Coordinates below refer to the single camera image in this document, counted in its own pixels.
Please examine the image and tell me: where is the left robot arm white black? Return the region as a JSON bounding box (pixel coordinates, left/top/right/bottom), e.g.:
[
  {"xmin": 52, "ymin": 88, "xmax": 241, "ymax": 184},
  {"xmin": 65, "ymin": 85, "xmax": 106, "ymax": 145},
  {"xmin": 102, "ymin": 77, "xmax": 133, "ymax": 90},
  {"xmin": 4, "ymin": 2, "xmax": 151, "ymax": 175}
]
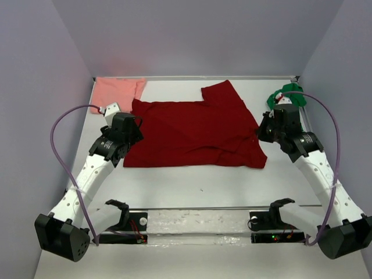
[{"xmin": 34, "ymin": 112, "xmax": 143, "ymax": 262}]

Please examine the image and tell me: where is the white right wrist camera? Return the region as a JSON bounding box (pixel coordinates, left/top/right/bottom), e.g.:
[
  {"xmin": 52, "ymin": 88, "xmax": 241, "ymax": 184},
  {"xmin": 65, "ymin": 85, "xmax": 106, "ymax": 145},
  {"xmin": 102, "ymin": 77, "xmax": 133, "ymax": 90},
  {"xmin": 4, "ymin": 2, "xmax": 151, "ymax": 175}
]
[{"xmin": 274, "ymin": 93, "xmax": 292, "ymax": 105}]

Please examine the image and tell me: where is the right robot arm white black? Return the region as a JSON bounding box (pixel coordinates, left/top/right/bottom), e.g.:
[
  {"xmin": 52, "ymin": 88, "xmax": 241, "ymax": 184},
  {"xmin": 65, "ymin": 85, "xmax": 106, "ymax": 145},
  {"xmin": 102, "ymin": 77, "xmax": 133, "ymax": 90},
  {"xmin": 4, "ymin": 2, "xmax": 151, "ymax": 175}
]
[{"xmin": 256, "ymin": 104, "xmax": 371, "ymax": 259}]

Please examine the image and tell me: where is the red t-shirt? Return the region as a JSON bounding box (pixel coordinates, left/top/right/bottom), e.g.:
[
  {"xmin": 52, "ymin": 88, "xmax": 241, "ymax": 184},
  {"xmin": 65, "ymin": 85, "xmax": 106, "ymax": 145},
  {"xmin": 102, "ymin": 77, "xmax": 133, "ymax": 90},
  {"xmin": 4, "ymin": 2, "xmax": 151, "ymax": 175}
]
[{"xmin": 123, "ymin": 80, "xmax": 267, "ymax": 169}]

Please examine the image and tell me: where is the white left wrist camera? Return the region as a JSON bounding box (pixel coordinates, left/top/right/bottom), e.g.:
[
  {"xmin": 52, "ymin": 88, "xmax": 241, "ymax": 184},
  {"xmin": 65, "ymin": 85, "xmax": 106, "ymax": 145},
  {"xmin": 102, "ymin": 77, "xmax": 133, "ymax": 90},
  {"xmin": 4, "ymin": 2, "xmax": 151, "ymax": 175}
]
[{"xmin": 98, "ymin": 102, "xmax": 121, "ymax": 127}]

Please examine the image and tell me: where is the green t-shirt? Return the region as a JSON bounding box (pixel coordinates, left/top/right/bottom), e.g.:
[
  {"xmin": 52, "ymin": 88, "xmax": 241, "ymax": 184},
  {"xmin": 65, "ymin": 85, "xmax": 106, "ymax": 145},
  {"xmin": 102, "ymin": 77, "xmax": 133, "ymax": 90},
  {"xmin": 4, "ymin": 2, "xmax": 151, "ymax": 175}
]
[{"xmin": 266, "ymin": 83, "xmax": 307, "ymax": 132}]

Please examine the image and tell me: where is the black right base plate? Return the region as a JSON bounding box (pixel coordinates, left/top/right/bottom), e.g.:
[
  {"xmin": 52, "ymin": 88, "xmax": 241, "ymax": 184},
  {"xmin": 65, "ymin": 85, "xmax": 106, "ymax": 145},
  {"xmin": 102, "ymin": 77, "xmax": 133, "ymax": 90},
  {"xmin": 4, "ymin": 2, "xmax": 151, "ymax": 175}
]
[{"xmin": 247, "ymin": 211, "xmax": 305, "ymax": 244}]

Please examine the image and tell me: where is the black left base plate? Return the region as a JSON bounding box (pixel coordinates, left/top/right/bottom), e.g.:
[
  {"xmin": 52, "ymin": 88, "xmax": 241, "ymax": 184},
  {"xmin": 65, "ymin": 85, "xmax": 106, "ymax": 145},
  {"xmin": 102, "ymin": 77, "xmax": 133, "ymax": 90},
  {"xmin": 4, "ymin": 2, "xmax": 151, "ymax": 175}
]
[{"xmin": 98, "ymin": 211, "xmax": 148, "ymax": 245}]

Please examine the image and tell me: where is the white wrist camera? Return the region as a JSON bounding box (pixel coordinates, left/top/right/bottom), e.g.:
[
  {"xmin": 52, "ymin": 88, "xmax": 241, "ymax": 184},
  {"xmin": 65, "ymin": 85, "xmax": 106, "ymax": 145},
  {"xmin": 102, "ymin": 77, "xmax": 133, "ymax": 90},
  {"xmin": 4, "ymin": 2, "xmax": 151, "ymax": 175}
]
[
  {"xmin": 274, "ymin": 93, "xmax": 292, "ymax": 105},
  {"xmin": 98, "ymin": 102, "xmax": 121, "ymax": 127}
]

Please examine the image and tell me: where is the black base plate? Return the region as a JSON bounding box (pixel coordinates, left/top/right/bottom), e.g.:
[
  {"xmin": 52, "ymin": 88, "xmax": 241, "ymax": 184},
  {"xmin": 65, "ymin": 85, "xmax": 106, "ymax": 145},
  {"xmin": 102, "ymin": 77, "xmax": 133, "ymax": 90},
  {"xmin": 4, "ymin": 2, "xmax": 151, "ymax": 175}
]
[
  {"xmin": 247, "ymin": 211, "xmax": 305, "ymax": 244},
  {"xmin": 98, "ymin": 211, "xmax": 148, "ymax": 245}
]

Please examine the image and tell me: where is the folded pink t-shirt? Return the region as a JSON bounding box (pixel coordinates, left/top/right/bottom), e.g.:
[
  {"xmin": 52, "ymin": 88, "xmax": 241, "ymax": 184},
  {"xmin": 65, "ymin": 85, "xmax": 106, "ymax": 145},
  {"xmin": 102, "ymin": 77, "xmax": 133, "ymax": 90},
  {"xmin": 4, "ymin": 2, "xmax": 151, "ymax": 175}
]
[{"xmin": 91, "ymin": 77, "xmax": 146, "ymax": 112}]

